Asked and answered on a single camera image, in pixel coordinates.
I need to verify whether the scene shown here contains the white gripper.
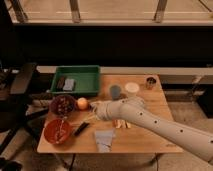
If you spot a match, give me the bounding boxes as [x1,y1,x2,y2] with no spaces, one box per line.
[91,101,121,121]

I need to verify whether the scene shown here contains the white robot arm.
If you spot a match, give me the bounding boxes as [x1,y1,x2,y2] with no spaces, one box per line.
[90,97,213,165]

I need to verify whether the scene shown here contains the blue grey cup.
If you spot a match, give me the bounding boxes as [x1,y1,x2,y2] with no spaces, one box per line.
[110,85,121,100]

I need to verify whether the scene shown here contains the white paper cup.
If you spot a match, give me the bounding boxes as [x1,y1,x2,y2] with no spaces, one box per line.
[125,82,140,97]

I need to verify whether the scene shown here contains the dark bowl of grapes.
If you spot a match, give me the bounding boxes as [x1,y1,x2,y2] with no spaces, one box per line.
[50,94,76,116]

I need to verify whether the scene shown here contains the pale yellow strip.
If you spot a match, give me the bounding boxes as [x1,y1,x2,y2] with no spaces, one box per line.
[118,120,122,128]

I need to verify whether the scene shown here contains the grey folded cloth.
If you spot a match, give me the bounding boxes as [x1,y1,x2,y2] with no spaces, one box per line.
[94,129,115,153]

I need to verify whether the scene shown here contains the orange round fruit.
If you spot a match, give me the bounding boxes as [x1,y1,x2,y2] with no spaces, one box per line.
[77,98,88,110]

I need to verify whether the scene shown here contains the small metal tin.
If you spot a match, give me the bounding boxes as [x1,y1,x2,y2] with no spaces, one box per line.
[146,77,156,90]

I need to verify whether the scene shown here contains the grey sponge block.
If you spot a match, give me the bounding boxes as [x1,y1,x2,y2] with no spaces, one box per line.
[63,79,75,91]

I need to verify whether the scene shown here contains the green plastic tray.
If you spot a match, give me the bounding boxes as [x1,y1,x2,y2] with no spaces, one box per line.
[50,65,100,96]

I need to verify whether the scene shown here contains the dark brown block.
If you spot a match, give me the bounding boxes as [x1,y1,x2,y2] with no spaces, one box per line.
[56,77,65,90]

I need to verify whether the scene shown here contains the metal spoon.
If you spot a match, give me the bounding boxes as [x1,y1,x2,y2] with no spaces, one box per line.
[57,119,66,143]

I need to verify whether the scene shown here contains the orange bowl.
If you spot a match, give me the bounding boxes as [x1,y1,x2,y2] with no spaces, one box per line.
[44,119,72,145]

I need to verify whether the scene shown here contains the black office chair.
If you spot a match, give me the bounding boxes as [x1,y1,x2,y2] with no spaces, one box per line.
[0,63,47,171]

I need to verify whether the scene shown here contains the black handled peeler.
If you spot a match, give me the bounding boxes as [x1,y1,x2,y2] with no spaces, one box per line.
[74,122,89,136]

